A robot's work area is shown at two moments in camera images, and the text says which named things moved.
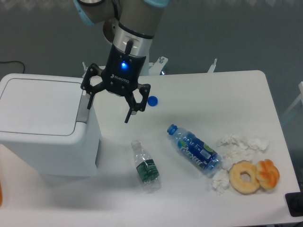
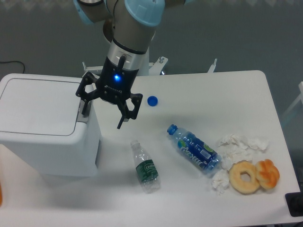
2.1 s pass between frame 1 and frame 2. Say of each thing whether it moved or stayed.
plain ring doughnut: stayed
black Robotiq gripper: moved
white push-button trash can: stayed
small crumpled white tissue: stayed
